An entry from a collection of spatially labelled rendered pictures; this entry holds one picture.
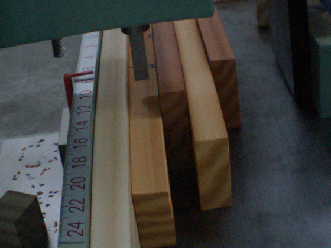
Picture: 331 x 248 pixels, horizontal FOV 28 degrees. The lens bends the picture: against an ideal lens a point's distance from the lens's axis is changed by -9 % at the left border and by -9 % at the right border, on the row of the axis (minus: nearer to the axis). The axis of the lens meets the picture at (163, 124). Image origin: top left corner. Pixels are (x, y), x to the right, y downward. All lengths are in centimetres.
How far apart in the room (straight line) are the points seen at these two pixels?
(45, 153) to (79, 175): 34
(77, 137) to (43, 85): 239
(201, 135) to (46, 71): 253
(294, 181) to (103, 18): 16
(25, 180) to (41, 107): 195
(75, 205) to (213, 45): 20
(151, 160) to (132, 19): 8
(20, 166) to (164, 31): 24
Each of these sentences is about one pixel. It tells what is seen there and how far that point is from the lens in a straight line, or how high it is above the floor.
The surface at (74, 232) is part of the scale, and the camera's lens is 33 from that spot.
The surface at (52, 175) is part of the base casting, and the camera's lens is 67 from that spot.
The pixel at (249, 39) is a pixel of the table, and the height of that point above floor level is 90.
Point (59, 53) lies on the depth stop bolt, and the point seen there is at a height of 96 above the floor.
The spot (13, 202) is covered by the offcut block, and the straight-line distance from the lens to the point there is 58.
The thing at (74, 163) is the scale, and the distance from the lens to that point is 38.
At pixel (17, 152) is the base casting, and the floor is 80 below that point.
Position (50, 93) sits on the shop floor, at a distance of 271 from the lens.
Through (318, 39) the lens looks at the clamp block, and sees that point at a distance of 49.
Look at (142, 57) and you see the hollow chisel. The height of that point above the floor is 97.
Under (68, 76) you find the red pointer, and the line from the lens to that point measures 47.
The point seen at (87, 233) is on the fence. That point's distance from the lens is 33.
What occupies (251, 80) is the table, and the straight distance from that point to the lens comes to 57.
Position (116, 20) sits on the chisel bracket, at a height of 101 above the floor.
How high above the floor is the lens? 115
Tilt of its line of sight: 29 degrees down
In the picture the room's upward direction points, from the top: 7 degrees counter-clockwise
